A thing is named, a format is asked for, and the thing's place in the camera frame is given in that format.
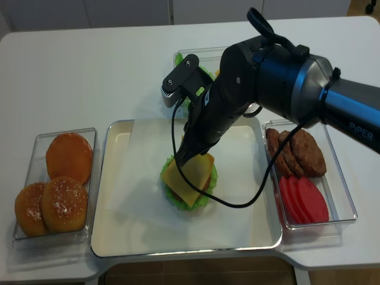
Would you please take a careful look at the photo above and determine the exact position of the left brown meat patty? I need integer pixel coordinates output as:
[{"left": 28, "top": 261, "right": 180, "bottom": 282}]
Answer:
[{"left": 265, "top": 128, "right": 295, "bottom": 178}]

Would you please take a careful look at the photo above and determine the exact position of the white parchment paper sheet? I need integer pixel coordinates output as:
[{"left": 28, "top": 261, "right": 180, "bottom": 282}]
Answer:
[{"left": 106, "top": 118, "right": 281, "bottom": 252}]

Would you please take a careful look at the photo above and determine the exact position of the right brown meat patty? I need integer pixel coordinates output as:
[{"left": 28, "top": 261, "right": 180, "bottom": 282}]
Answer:
[{"left": 290, "top": 129, "right": 327, "bottom": 178}]

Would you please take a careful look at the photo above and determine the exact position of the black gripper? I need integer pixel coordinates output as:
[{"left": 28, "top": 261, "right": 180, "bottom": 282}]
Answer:
[{"left": 175, "top": 76, "right": 249, "bottom": 166}]

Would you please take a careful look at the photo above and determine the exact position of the clear lettuce and cheese container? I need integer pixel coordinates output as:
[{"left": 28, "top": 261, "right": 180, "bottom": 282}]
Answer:
[{"left": 173, "top": 47, "right": 227, "bottom": 118}]

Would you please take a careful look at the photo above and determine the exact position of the red tomato slice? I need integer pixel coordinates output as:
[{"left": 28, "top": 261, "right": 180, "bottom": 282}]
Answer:
[
  {"left": 279, "top": 177, "right": 302, "bottom": 224},
  {"left": 288, "top": 176, "right": 310, "bottom": 224},
  {"left": 296, "top": 177, "right": 329, "bottom": 223}
]

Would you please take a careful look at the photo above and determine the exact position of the left red tomato slice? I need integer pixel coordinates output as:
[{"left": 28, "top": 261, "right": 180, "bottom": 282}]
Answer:
[{"left": 279, "top": 177, "right": 302, "bottom": 224}]

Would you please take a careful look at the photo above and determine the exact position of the right red tomato slice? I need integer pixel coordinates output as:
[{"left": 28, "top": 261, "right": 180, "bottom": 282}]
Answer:
[{"left": 296, "top": 177, "right": 329, "bottom": 223}]

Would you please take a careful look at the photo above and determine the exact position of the black camera cable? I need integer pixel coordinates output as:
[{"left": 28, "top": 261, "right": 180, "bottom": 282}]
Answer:
[{"left": 171, "top": 7, "right": 311, "bottom": 208}]

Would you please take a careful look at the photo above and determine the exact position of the clear bun container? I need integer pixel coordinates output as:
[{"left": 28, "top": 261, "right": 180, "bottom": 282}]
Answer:
[{"left": 12, "top": 128, "right": 99, "bottom": 250}]

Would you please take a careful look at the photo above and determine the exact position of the green lettuce in container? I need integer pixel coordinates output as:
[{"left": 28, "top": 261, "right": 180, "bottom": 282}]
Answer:
[{"left": 167, "top": 53, "right": 216, "bottom": 112}]

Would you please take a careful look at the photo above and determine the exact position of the sesame bun top left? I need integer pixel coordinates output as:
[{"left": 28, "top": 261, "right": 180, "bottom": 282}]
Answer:
[{"left": 14, "top": 182, "right": 48, "bottom": 237}]

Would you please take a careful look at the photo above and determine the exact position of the sesame bun top right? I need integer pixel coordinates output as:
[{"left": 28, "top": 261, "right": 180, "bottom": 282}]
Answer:
[{"left": 40, "top": 176, "right": 88, "bottom": 233}]

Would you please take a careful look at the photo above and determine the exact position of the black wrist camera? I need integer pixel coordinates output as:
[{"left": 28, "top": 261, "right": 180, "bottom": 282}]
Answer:
[{"left": 161, "top": 54, "right": 214, "bottom": 107}]

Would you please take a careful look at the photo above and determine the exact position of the middle red tomato slice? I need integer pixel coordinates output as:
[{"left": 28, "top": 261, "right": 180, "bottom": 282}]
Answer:
[{"left": 288, "top": 176, "right": 310, "bottom": 224}]

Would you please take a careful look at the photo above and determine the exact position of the clear patty and tomato container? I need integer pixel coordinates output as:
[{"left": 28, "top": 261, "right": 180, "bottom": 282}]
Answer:
[{"left": 271, "top": 123, "right": 357, "bottom": 245}]

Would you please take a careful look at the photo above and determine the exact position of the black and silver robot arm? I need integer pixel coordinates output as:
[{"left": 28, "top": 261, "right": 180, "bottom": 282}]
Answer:
[{"left": 170, "top": 36, "right": 379, "bottom": 164}]

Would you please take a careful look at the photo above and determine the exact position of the sesame bun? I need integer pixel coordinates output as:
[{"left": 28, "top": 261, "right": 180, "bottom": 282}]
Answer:
[
  {"left": 40, "top": 176, "right": 88, "bottom": 233},
  {"left": 14, "top": 182, "right": 48, "bottom": 237}
]

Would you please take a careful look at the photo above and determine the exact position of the brown meat patty on burger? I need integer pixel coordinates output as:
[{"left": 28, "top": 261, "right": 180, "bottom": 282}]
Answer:
[{"left": 170, "top": 175, "right": 211, "bottom": 202}]

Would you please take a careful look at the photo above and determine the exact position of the smooth orange bun half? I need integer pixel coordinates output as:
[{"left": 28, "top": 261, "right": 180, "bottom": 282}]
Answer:
[{"left": 46, "top": 132, "right": 93, "bottom": 185}]

